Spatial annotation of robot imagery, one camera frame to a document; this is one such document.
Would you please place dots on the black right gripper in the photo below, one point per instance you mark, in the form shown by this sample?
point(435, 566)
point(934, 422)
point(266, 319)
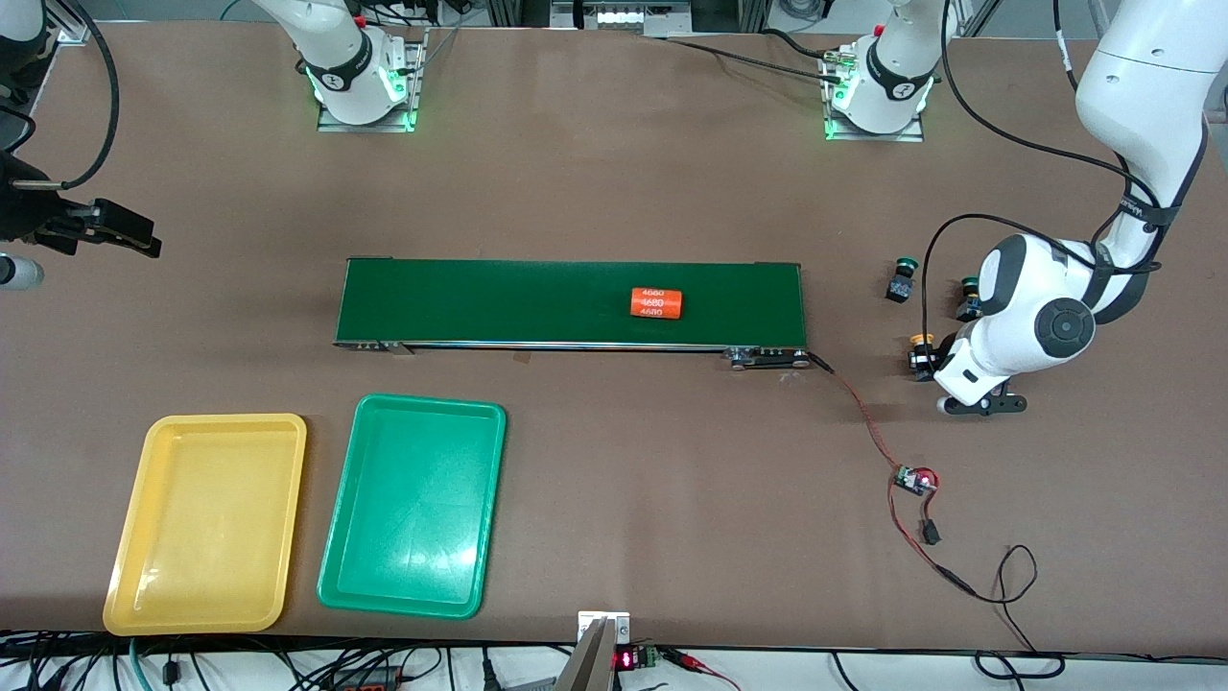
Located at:
point(21, 207)

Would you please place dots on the yellow capped push button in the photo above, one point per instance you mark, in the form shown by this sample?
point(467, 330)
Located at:
point(923, 340)

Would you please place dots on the green capped push button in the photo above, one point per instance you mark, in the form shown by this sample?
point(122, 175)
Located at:
point(902, 285)
point(967, 305)

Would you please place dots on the orange cylinder printed 4680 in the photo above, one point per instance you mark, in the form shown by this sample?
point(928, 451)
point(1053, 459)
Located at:
point(656, 303)

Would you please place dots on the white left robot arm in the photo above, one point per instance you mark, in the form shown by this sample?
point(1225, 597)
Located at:
point(1142, 77)

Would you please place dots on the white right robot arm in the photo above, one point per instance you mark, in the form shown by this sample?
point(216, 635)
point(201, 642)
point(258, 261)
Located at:
point(341, 58)

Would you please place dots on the small motor controller board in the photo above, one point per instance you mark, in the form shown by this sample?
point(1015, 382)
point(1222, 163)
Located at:
point(916, 480)

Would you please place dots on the small black plug connector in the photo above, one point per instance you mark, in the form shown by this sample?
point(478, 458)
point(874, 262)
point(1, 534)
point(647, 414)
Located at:
point(930, 533)

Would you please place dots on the aluminium extrusion profile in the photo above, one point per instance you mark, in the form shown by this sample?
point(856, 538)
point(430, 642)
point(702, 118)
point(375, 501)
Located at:
point(72, 29)

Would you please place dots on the yellow plastic tray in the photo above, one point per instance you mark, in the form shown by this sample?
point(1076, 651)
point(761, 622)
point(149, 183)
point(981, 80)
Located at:
point(206, 528)

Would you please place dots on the red clip lead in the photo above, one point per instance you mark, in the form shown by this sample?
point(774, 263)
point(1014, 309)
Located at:
point(686, 658)

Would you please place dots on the green conveyor belt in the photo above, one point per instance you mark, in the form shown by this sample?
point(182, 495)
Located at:
point(537, 302)

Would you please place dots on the red LED display module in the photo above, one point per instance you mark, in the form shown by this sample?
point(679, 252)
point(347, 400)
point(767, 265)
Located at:
point(628, 659)

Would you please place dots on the green plastic tray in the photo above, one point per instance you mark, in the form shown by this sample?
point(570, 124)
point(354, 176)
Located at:
point(413, 509)

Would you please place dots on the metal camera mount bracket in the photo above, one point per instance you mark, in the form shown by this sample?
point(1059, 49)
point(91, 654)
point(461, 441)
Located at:
point(590, 662)

